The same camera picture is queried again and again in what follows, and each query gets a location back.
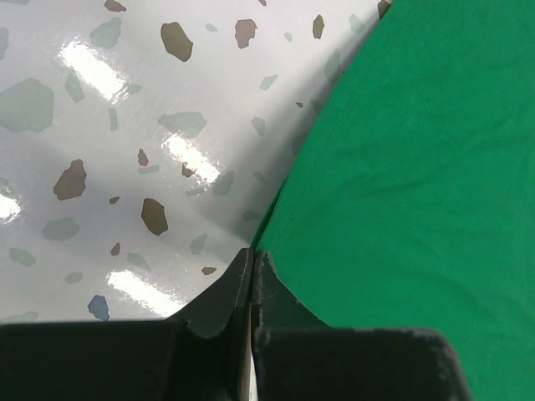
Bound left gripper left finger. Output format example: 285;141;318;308
1;248;254;400

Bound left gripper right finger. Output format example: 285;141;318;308
252;252;471;400

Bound green t shirt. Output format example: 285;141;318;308
255;1;534;400

